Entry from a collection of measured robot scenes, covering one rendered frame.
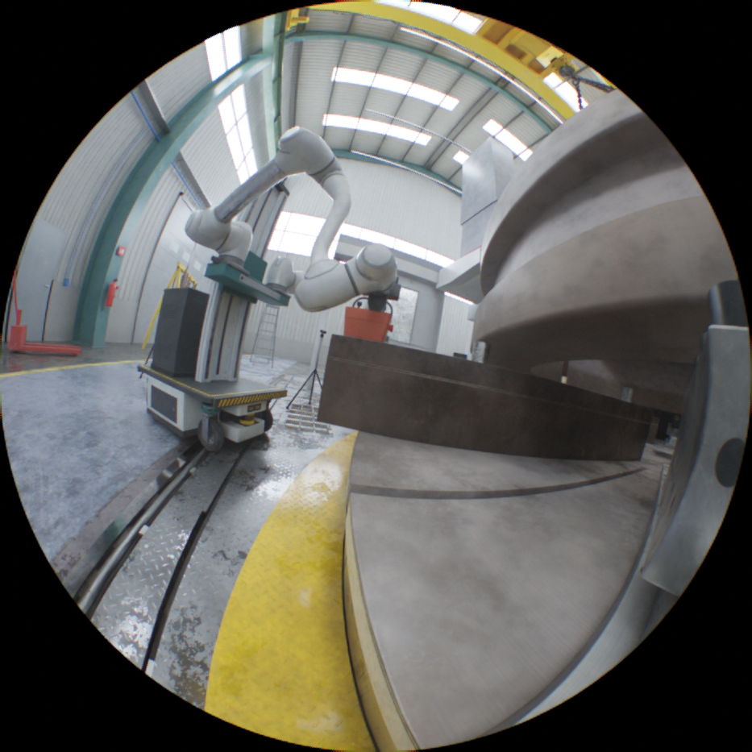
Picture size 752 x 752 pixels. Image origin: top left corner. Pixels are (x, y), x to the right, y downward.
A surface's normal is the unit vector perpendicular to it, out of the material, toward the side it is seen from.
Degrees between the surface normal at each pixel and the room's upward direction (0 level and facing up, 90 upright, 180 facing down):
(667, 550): 90
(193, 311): 90
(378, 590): 0
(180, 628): 0
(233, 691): 0
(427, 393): 90
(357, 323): 97
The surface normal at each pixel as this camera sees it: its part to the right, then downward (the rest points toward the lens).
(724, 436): -0.93, -0.16
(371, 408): -0.07, 0.03
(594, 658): 0.18, -0.98
